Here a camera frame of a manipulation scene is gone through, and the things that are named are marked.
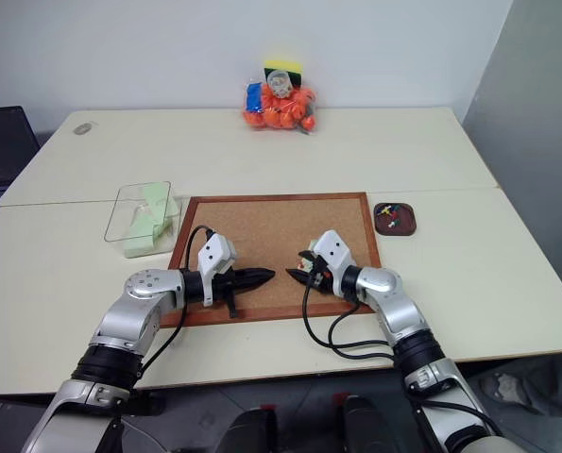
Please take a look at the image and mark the clear plastic box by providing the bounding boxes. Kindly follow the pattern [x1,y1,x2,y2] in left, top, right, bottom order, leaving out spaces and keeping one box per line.
[103,180,185,260]

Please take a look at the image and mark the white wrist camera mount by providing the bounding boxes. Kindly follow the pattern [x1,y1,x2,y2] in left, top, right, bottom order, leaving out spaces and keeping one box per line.
[196,233,239,308]
[312,229,360,285]

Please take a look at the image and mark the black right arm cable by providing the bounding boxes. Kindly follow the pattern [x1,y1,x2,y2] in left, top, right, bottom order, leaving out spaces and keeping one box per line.
[301,277,396,363]

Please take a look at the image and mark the brown square tray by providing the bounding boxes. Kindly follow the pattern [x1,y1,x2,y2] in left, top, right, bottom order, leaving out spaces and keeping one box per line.
[372,201,419,237]

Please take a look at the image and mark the dark laptop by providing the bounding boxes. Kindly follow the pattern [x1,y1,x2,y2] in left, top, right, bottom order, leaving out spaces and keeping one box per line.
[0,105,42,233]

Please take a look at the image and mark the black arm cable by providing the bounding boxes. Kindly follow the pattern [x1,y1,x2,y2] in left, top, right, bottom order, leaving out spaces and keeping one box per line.
[301,277,396,363]
[136,225,217,383]

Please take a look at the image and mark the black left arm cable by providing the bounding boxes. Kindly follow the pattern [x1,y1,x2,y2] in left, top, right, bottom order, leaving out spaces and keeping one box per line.
[136,225,217,383]

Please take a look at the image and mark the plastic bag of orange items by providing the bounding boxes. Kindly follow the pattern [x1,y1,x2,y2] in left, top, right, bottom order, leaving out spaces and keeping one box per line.
[240,70,320,136]

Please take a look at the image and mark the wood framed cork board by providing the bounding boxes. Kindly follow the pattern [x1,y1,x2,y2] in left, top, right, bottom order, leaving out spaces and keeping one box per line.
[160,191,383,329]

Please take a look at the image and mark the dark rounded shape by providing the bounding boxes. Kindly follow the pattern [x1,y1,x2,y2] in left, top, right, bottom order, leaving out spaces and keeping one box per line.
[331,393,405,453]
[217,406,282,453]

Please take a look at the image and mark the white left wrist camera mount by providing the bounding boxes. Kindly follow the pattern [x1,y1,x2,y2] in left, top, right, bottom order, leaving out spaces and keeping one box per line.
[196,233,239,308]

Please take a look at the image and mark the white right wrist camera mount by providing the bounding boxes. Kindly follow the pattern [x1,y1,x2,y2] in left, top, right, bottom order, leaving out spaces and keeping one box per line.
[312,229,360,285]

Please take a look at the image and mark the pale green paper notes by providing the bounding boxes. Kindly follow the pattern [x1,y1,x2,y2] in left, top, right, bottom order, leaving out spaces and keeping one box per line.
[123,182,180,259]

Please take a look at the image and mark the yellow green sponge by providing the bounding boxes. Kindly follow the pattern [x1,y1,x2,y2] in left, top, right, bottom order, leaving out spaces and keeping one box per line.
[263,59,306,89]

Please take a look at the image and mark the clear plastic cup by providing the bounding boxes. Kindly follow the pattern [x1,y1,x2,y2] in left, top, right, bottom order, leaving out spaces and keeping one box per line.
[264,69,295,100]

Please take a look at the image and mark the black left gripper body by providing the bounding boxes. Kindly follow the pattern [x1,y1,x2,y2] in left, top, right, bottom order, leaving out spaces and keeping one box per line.
[212,267,245,320]

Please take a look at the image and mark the blue packet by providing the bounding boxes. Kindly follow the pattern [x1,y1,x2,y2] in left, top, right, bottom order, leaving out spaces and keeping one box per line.
[245,80,264,115]

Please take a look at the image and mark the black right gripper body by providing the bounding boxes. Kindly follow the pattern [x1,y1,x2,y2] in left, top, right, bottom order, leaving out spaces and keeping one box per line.
[307,256,341,298]

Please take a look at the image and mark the grey white shoe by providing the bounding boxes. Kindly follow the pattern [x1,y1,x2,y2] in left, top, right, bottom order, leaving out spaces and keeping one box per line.
[478,371,533,412]

